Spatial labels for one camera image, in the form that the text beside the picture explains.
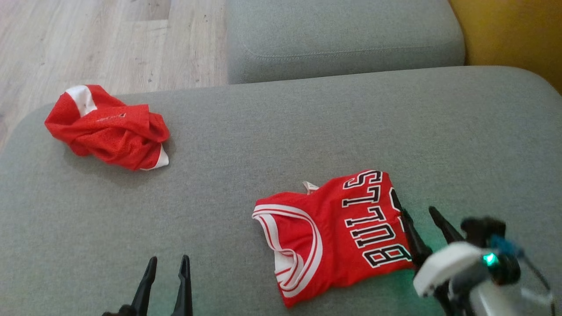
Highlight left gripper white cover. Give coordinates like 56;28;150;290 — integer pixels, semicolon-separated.
102;255;193;316

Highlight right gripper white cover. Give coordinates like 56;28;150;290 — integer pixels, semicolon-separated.
397;206;486;298

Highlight red Bulls basketball jersey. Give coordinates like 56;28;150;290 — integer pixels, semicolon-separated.
252;169;415;309

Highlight red mesh basketball shorts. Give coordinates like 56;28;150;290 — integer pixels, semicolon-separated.
44;84;171;172

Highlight large grey sofa seat cushion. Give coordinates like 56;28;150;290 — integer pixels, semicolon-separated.
0;66;562;316

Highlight yellow sofa backrest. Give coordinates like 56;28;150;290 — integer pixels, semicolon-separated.
449;0;562;95

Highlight small grey sofa seat cushion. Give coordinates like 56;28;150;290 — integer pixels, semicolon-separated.
225;0;466;85

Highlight teal-blue camera cable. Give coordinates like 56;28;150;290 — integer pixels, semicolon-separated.
489;234;556;305

